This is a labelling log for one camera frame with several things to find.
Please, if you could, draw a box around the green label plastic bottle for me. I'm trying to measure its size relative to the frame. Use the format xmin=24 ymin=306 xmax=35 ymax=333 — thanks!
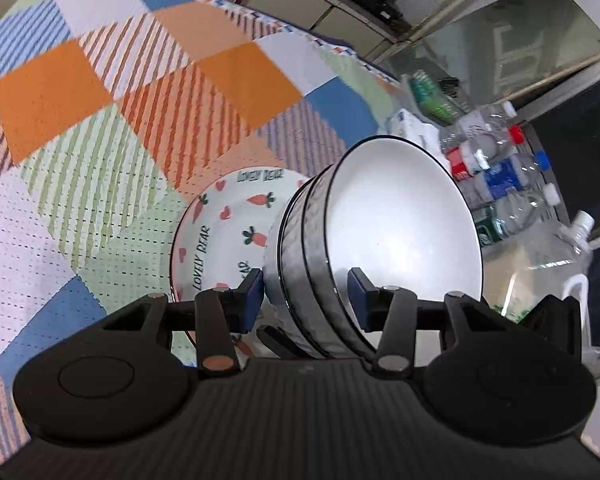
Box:
xmin=472 ymin=185 xmax=562 ymax=247

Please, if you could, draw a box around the blue cap plastic bottle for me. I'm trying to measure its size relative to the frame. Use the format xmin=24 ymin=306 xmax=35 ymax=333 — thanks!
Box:
xmin=462 ymin=152 xmax=552 ymax=210

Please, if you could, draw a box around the white tissue box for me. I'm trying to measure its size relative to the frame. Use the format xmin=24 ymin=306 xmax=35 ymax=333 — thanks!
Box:
xmin=384 ymin=107 xmax=442 ymax=147

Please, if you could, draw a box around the patchwork tablecloth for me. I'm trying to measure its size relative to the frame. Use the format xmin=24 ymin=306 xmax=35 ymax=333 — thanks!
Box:
xmin=0 ymin=0 xmax=406 ymax=466

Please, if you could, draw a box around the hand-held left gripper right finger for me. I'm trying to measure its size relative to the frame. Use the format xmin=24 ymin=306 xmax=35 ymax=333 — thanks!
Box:
xmin=347 ymin=266 xmax=581 ymax=380

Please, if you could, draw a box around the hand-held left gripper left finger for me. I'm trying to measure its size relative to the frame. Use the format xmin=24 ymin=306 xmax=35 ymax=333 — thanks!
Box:
xmin=102 ymin=266 xmax=266 ymax=379

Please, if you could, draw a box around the white kitchen cabinet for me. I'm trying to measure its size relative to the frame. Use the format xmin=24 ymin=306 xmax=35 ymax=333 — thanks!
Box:
xmin=247 ymin=0 xmax=398 ymax=53

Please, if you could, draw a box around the red cap plastic bottle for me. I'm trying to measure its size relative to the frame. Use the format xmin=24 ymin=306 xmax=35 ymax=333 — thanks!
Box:
xmin=446 ymin=127 xmax=526 ymax=182

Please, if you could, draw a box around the clear container with green contents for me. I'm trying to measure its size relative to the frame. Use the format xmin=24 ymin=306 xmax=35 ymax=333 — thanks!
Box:
xmin=409 ymin=69 xmax=462 ymax=122

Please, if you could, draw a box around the rabbit and carrot print plate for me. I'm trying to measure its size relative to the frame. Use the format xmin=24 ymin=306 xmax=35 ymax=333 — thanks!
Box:
xmin=169 ymin=166 xmax=315 ymax=361

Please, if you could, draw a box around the large clear plastic jug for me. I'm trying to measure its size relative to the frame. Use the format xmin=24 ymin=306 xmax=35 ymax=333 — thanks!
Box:
xmin=482 ymin=210 xmax=597 ymax=361

